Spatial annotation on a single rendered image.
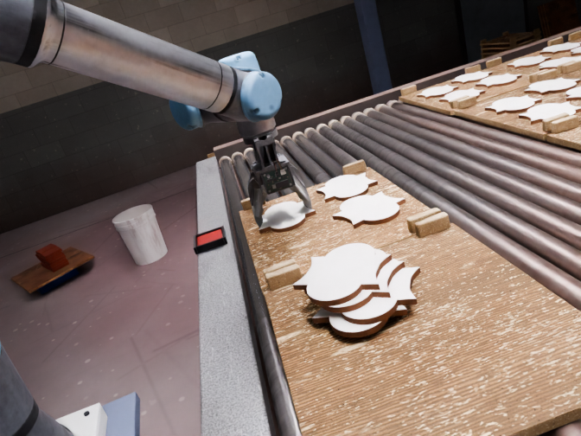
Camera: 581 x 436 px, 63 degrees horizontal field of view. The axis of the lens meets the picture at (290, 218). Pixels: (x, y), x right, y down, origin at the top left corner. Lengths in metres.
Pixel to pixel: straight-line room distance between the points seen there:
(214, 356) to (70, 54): 0.45
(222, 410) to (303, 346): 0.13
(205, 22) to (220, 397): 5.52
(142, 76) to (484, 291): 0.53
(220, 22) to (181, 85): 5.33
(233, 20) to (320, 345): 5.56
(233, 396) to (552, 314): 0.41
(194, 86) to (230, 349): 0.39
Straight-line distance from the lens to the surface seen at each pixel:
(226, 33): 6.02
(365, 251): 0.72
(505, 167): 1.13
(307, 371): 0.62
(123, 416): 0.81
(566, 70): 1.75
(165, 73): 0.68
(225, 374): 0.70
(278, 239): 0.97
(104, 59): 0.65
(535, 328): 0.63
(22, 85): 6.09
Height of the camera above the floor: 1.33
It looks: 22 degrees down
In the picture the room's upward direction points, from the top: 17 degrees counter-clockwise
